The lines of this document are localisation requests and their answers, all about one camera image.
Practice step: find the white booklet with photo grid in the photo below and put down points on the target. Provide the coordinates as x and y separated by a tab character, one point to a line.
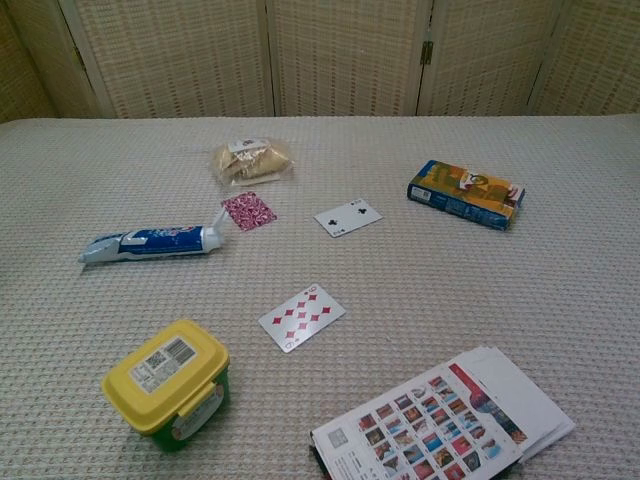
440	425

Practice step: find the blue and white toothpaste tube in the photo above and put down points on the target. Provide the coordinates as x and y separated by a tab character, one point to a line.
160	241

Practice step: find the brass screen hinge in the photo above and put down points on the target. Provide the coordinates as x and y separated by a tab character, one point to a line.
426	52

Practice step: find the bread in clear plastic bag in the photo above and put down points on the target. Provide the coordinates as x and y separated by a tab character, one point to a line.
250	160

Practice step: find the nine of diamonds card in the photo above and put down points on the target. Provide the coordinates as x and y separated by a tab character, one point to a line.
301	318

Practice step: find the two of clubs card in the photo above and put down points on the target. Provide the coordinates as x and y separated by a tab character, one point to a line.
347	218

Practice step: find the red patterned playing card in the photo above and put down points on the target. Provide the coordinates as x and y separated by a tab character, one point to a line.
250	211

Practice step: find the white woven tablecloth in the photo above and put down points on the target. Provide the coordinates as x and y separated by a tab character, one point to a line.
450	300

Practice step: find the beige woven folding screen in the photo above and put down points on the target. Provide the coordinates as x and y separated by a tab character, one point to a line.
340	55

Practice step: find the blue and orange carton box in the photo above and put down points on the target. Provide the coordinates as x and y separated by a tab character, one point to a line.
465	196

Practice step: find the green container with yellow lid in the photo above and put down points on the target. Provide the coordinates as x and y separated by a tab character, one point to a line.
160	380

